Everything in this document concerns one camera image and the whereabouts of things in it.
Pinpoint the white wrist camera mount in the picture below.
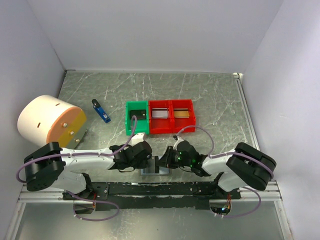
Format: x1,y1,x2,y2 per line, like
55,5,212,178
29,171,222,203
173,135,184,149
130,132,147,146

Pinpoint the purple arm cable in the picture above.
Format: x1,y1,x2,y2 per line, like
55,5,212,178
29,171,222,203
15,114,139,222
172,125,276,219

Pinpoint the red plastic bin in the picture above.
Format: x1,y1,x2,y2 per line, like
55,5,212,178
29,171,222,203
148,100,173,135
171,99,196,133

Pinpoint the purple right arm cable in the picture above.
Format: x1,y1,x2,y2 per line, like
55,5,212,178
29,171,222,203
172,125,276,219

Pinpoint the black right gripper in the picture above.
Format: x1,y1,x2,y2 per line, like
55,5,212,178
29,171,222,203
155,145,192,169

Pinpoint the grey card holder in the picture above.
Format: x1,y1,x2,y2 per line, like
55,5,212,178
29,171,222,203
140,156,170,176

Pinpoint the green plastic bin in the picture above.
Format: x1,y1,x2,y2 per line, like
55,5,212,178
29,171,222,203
124,100,150,136

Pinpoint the red right plastic bin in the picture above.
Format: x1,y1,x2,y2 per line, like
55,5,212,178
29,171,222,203
171,99,196,133

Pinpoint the blue stapler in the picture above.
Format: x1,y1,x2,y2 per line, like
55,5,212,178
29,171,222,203
91,98,111,124

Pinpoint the red middle plastic bin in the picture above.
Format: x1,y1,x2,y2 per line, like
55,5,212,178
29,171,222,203
148,100,173,135

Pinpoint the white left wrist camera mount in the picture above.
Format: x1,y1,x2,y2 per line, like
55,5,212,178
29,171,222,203
130,132,147,146

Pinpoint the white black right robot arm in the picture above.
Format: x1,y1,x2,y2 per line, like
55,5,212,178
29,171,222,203
155,140,277,199

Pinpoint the white silver card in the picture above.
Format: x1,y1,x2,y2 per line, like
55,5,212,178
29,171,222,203
151,108,169,119

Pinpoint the white drum with orange lid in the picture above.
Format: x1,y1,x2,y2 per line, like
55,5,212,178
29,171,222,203
17,95,87,149

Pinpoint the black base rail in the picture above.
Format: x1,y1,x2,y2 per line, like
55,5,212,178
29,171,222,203
62,181,242,212

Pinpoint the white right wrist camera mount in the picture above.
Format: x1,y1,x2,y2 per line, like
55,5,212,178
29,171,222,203
173,135,184,149

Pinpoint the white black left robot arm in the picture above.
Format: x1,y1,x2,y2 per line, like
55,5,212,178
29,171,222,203
23,141,152,200

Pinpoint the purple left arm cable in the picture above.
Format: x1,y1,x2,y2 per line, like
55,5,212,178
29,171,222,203
15,114,139,222

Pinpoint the gold card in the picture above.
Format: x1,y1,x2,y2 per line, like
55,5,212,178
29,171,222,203
173,108,190,119

